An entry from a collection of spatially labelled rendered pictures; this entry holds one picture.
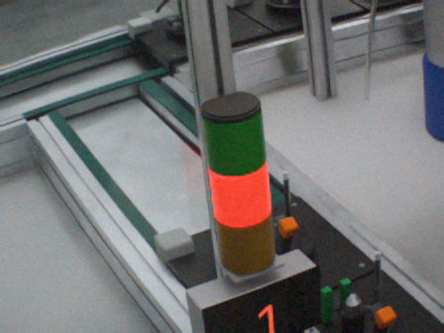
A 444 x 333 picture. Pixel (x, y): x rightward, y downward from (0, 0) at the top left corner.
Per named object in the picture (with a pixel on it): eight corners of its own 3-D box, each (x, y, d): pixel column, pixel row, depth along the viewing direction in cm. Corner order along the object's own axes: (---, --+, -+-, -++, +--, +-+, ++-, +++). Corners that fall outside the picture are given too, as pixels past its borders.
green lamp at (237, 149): (277, 165, 89) (272, 113, 86) (223, 183, 87) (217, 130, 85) (250, 142, 93) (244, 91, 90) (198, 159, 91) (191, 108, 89)
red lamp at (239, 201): (281, 215, 91) (277, 166, 89) (229, 234, 89) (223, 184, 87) (255, 191, 95) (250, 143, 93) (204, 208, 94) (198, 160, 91)
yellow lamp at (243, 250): (284, 262, 94) (281, 216, 91) (235, 280, 92) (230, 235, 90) (260, 237, 98) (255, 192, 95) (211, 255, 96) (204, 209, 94)
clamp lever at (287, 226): (291, 260, 140) (299, 226, 134) (278, 265, 139) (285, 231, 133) (279, 241, 142) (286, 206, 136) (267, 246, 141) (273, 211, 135)
